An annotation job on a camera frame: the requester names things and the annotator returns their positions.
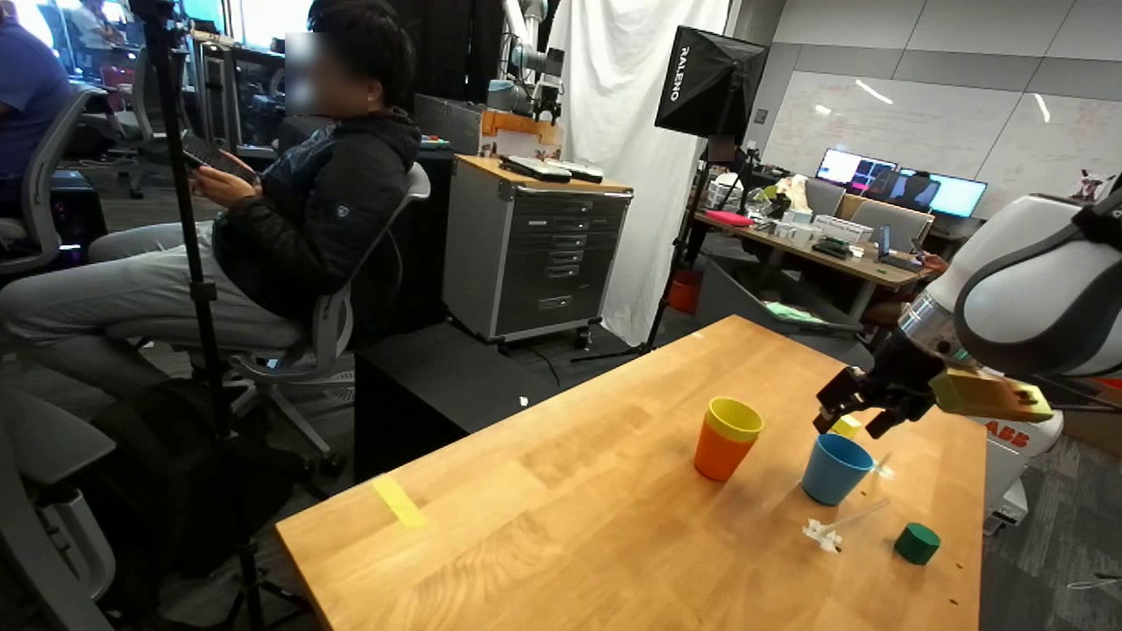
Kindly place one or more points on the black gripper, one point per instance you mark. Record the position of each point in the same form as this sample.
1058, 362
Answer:
907, 374

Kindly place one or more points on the blue plastic cup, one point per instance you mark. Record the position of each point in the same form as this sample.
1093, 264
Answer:
834, 474

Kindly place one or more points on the yellow plastic cup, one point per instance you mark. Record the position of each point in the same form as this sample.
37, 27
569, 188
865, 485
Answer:
734, 419

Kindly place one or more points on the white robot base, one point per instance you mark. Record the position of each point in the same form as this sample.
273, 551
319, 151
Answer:
1021, 451

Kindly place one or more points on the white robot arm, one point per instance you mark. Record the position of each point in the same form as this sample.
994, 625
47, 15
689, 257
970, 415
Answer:
1030, 283

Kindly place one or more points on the silver background robot arm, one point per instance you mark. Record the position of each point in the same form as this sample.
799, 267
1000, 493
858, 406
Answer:
528, 75

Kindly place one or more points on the yellow cube block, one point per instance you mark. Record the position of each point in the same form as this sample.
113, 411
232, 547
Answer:
841, 430

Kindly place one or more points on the clear plastic stick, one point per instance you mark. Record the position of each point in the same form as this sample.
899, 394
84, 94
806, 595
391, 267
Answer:
876, 471

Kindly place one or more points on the small white plastic piece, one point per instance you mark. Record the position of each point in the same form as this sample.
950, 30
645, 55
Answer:
823, 537

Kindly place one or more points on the green cylinder block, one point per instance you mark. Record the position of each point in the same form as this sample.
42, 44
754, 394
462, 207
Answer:
916, 546

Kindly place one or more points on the orange plastic cup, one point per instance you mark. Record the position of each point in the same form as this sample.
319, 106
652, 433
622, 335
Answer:
719, 457

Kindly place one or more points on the cluttered background desk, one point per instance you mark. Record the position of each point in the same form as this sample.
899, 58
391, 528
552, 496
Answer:
819, 251

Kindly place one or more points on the red container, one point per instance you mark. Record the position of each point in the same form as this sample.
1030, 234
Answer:
684, 291

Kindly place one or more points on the row of background monitors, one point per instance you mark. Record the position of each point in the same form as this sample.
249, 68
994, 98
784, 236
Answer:
899, 184

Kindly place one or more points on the black light stand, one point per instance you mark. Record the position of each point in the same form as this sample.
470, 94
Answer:
678, 257

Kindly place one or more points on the black softbox light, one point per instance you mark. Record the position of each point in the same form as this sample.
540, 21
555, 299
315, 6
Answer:
707, 80

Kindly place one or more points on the white curtain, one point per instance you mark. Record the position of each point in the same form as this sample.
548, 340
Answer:
619, 140

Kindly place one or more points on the black keyboard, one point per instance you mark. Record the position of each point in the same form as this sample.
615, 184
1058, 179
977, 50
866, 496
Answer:
587, 173
534, 165

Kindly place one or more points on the grey drawer cabinet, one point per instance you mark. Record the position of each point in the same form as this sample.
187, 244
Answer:
529, 257

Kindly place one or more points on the orange cardboard box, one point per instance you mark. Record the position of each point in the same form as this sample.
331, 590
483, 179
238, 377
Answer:
512, 133

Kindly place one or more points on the yellow tape strip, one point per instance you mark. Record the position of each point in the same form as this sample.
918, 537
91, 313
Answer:
402, 507

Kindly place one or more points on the grey mesh office chair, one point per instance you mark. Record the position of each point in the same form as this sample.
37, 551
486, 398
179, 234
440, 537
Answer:
336, 318

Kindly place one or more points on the person in black jacket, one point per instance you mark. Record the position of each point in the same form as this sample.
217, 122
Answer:
304, 222

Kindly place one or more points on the person in blue shirt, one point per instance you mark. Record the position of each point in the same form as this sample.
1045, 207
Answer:
29, 93

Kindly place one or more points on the yellowish wrist camera box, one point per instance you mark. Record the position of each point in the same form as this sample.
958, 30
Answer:
994, 398

